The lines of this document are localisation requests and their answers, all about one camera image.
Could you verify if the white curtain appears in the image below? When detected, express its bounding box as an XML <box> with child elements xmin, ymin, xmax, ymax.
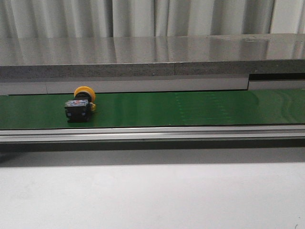
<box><xmin>0</xmin><ymin>0</ymin><xmax>305</xmax><ymax>38</ymax></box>

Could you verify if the green conveyor belt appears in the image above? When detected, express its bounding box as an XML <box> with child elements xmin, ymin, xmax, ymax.
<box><xmin>0</xmin><ymin>89</ymin><xmax>305</xmax><ymax>130</ymax></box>

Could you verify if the yellow emergency push button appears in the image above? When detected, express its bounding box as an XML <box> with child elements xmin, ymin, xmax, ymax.
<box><xmin>64</xmin><ymin>86</ymin><xmax>96</xmax><ymax>123</ymax></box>

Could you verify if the aluminium conveyor frame rail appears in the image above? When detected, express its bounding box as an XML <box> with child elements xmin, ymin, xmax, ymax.
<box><xmin>0</xmin><ymin>125</ymin><xmax>305</xmax><ymax>152</ymax></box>

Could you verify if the grey stone counter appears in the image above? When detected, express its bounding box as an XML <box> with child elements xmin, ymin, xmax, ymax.
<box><xmin>0</xmin><ymin>34</ymin><xmax>305</xmax><ymax>95</ymax></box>

